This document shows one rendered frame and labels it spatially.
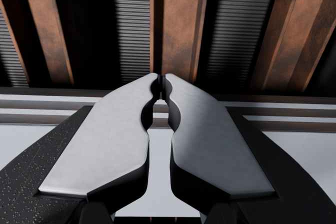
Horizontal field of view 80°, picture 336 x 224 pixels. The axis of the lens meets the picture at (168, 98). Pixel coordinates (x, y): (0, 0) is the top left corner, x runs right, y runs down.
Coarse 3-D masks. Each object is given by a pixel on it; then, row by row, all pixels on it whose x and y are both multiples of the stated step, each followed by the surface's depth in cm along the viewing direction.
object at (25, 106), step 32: (0, 96) 24; (32, 96) 24; (64, 96) 24; (96, 96) 24; (160, 96) 25; (224, 96) 25; (256, 96) 26; (288, 96) 26; (288, 128) 23; (320, 128) 23
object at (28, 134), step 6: (18, 126) 21; (24, 126) 21; (30, 126) 21; (36, 126) 21; (42, 126) 21; (48, 126) 21; (54, 126) 21; (18, 132) 22; (24, 132) 22; (30, 132) 22; (36, 132) 22; (42, 132) 22; (24, 138) 22; (30, 138) 22; (36, 138) 22; (24, 144) 23; (30, 144) 23
